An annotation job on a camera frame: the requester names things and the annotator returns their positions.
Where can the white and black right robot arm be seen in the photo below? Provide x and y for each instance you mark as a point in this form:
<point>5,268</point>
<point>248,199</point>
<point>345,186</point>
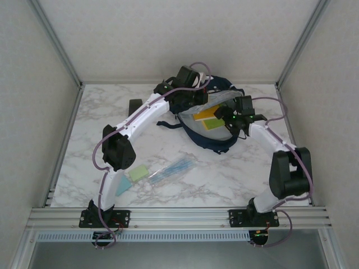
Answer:
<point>263,137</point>

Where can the aluminium rail under arm bases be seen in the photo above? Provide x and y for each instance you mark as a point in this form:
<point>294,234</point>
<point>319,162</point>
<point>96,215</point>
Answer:
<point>179,217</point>

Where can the green sticky note pad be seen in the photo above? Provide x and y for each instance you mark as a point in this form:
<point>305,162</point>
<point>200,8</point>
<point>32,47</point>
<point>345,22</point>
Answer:
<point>138,173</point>

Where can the yellow book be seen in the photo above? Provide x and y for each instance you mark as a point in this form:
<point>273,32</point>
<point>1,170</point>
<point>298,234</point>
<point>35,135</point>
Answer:
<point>209,113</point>

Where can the clear bag of blue pens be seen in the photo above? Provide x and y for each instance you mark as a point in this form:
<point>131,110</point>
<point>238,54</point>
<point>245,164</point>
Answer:
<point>172,169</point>

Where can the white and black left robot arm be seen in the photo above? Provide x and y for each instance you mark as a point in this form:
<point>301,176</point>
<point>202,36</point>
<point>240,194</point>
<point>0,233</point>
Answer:
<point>146,115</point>

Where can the aluminium side rail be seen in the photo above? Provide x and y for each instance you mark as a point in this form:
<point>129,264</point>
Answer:
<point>65,145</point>
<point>294,140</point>

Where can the small electronics board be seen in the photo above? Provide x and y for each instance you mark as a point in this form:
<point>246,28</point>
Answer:
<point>105,236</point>
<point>261,236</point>

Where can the green book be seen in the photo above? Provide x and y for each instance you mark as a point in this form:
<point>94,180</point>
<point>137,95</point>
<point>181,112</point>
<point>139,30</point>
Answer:
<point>214,124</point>

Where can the black pencil case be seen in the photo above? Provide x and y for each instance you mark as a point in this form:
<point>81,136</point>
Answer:
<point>135,106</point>

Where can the blue sticky note pad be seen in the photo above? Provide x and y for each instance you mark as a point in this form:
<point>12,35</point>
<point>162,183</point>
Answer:
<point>124,187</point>

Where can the navy blue backpack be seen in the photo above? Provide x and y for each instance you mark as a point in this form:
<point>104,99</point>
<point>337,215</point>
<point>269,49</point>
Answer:
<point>213,140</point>

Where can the aluminium upright post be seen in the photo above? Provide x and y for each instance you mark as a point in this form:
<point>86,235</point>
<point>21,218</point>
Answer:
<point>58,42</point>
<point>302,42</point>

